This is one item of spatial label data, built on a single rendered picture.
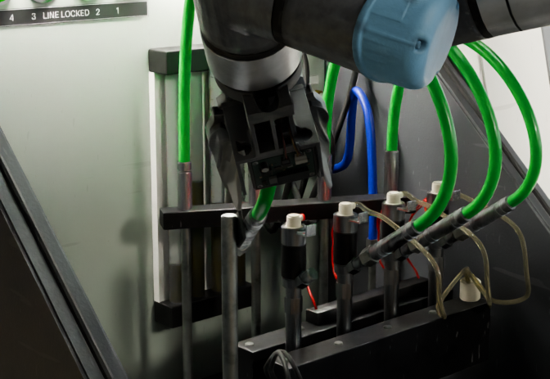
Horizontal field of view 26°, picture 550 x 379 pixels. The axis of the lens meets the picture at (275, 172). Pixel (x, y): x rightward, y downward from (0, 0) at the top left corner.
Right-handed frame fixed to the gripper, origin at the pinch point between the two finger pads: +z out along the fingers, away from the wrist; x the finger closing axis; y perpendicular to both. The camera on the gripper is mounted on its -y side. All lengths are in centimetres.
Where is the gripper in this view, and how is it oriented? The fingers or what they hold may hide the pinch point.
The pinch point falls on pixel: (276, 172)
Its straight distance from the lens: 111.4
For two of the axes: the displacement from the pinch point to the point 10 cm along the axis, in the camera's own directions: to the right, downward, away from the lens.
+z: 1.0, 5.3, 8.4
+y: 2.2, 8.1, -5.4
